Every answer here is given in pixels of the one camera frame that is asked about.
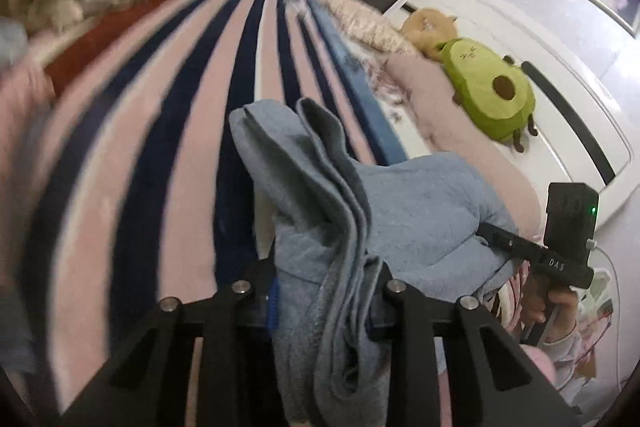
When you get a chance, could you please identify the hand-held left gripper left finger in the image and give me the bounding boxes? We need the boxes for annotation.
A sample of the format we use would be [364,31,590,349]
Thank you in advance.
[60,259,290,427]

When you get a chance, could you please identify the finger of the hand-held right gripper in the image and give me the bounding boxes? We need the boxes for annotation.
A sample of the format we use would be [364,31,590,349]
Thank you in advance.
[477,221,524,256]

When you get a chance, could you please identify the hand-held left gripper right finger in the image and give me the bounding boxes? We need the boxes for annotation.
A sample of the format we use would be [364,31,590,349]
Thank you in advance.
[366,257,584,427]

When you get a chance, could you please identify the grey-blue pants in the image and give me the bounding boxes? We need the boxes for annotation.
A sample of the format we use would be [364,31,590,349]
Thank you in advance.
[229,98,521,427]

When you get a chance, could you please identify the person's right hand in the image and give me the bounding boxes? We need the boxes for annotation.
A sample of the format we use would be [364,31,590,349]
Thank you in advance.
[520,264,582,344]

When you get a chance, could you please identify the pink pillow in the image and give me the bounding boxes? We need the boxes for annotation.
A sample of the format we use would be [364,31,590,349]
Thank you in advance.
[387,52,543,228]

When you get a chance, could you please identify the green avocado plush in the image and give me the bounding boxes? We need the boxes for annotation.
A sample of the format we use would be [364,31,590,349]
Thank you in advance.
[437,38,538,152]

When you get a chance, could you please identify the white bed headboard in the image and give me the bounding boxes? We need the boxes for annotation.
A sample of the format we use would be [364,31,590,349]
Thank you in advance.
[382,0,631,233]

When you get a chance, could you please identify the striped blanket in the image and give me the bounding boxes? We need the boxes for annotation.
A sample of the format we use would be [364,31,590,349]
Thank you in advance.
[0,0,408,427]

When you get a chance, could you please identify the white printed blanket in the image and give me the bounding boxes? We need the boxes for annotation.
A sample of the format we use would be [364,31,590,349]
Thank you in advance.
[310,0,436,168]

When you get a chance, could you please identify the tan plush toy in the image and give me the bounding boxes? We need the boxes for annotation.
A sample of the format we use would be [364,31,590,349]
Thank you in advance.
[401,7,458,60]

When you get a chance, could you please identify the floral pillow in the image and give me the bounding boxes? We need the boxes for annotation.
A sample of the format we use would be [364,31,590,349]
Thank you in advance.
[312,0,416,55]

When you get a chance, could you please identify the pale green garment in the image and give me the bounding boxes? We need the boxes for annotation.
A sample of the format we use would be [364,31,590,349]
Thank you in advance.
[0,19,28,68]

